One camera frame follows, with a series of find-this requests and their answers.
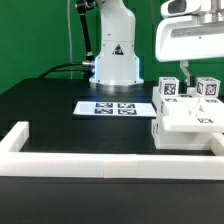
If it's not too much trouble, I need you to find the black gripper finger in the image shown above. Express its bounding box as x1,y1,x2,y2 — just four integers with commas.
180,60,195,87

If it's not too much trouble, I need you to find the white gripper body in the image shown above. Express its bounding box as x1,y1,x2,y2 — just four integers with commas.
155,16,224,62

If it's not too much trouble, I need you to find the white chair back frame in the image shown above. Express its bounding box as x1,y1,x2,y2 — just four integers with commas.
152,87,224,133

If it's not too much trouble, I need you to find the white chair seat part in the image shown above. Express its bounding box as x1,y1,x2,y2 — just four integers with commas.
151,119,211,150

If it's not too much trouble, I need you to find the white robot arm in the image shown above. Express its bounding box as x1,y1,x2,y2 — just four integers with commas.
90,0,224,89

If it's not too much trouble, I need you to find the white tag sheet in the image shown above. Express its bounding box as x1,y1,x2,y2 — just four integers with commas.
73,101,156,117

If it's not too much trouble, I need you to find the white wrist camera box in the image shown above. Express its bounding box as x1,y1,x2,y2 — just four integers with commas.
161,0,201,18

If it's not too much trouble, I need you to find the black jointed camera mount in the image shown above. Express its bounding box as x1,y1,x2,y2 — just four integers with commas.
75,0,96,66

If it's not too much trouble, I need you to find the black cable bundle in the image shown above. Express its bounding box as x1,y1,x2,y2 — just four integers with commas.
38,61,98,80

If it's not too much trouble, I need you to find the white U-shaped fence frame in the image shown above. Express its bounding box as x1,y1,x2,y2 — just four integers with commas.
0,121,224,180

